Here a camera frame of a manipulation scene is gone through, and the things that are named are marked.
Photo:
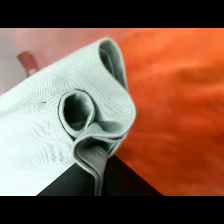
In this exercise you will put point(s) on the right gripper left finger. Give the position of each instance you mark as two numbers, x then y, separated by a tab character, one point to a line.
70	183

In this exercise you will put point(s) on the pale green garment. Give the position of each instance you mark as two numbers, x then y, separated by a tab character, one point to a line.
40	133

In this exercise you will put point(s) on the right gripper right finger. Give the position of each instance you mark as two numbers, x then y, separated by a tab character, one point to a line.
126	181

